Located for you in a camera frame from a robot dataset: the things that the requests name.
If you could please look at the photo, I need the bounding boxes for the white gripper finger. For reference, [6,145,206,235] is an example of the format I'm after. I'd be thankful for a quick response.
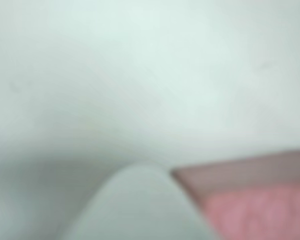
[63,161,220,240]

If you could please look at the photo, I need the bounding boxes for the pink foam block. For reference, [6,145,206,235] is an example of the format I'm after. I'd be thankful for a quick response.
[169,149,300,240]

